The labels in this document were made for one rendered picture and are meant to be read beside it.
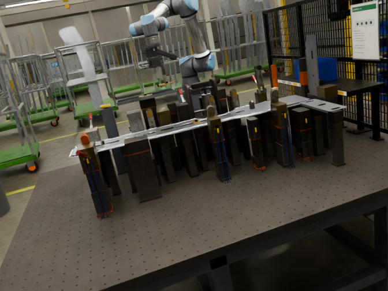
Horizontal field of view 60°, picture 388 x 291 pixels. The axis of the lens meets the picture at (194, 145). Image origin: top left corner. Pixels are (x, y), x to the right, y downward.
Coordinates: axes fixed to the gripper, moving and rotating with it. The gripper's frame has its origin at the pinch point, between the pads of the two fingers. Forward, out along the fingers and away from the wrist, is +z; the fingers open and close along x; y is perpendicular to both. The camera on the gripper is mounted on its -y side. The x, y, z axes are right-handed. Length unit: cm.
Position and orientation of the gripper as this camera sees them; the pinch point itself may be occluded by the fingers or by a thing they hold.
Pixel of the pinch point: (165, 80)
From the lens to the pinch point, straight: 192.3
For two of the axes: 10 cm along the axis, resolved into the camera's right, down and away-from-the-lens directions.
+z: 2.0, 9.2, 3.3
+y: -9.6, 2.5, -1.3
